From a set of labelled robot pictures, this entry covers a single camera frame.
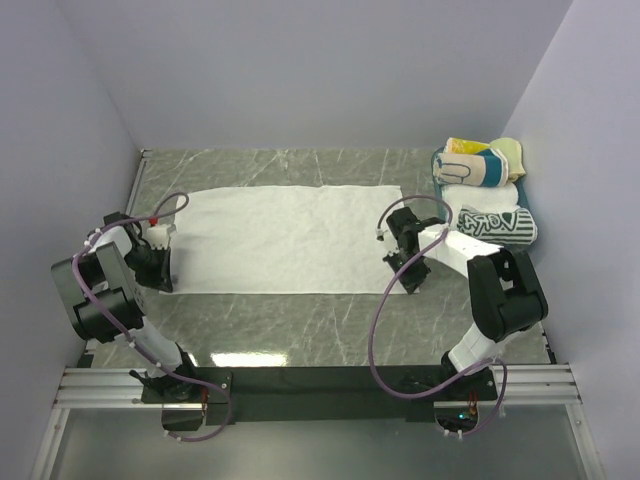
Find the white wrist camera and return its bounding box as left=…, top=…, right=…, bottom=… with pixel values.
left=375, top=227, right=397, bottom=249
left=144, top=217, right=176, bottom=250

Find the teal tray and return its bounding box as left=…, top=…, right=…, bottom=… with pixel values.
left=430, top=145, right=537, bottom=259

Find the black white striped rolled towel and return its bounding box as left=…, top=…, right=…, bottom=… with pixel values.
left=456, top=206, right=538, bottom=246

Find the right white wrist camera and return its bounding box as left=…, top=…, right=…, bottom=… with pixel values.
left=375, top=227, right=397, bottom=249

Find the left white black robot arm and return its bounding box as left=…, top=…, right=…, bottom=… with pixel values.
left=51, top=212, right=201, bottom=402

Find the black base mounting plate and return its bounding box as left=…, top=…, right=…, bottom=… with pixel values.
left=141, top=365, right=499, bottom=431

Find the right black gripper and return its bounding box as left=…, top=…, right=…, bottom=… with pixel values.
left=384, top=247, right=432, bottom=294

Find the white terry towel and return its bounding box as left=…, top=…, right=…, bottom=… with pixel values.
left=171, top=186, right=401, bottom=295

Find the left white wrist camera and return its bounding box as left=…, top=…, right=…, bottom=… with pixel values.
left=144, top=217, right=176, bottom=250

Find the yellow patterned rolled towel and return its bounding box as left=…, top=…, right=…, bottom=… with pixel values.
left=444, top=137, right=491, bottom=155

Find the pale yellow rolled towel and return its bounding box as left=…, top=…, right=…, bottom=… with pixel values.
left=490, top=137, right=526, bottom=182

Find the aluminium rail frame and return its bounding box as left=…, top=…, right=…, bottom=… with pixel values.
left=29, top=147, right=609, bottom=480

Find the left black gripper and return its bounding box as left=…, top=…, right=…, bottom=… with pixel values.
left=124, top=244, right=173, bottom=292

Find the beige teal rolled towel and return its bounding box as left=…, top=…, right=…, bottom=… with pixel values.
left=432, top=149, right=509, bottom=188

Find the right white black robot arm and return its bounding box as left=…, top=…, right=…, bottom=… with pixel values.
left=368, top=207, right=548, bottom=399

